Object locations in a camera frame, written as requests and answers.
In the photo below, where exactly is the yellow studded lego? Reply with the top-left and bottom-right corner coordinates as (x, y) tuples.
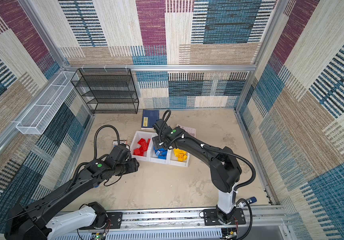
(174, 149), (181, 158)

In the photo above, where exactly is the blue lego with studs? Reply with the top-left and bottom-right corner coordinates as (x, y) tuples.
(154, 148), (168, 160)

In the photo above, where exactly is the red long lego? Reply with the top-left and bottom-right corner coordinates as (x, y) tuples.
(139, 142), (149, 152)
(133, 148), (144, 157)

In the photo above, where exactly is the yellow lego cluster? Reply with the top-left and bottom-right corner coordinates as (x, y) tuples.
(180, 150), (187, 156)

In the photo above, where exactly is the yellow square lego brick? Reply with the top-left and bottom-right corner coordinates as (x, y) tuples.
(178, 154), (188, 162)

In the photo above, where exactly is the red lego brick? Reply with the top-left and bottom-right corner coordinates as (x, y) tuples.
(138, 138), (148, 148)

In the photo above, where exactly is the blue lego bottom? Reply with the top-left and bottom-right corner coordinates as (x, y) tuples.
(155, 150), (164, 156)

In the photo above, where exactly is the red long lego bottom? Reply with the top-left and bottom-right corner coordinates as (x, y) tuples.
(139, 142), (149, 152)

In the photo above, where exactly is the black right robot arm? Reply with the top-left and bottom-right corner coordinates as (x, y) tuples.
(152, 119), (256, 225)

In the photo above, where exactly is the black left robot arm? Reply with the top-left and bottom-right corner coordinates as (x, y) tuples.
(4, 146), (140, 240)

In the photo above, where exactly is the colourful marker pack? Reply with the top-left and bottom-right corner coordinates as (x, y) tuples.
(112, 140), (127, 146)

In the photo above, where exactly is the pink calculator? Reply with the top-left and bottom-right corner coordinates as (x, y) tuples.
(177, 125), (197, 137)

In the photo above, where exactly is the white three-compartment bin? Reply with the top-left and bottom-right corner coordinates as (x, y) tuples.
(130, 131), (191, 167)

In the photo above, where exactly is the dark blue book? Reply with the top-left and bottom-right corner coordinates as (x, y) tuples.
(141, 110), (160, 130)

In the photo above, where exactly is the blue white marker pen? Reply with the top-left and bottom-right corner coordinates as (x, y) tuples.
(238, 197), (257, 208)

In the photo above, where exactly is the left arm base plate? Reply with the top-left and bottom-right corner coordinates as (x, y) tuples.
(102, 212), (123, 231)

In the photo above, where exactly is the black wire shelf rack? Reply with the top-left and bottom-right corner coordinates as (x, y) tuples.
(71, 68), (139, 114)

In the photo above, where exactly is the aluminium rail front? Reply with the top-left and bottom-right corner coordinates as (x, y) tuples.
(33, 205), (290, 240)

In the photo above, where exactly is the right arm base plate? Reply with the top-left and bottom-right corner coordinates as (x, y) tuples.
(199, 208), (246, 226)

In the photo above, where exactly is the white wire mesh basket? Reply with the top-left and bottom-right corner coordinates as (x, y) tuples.
(16, 71), (75, 135)

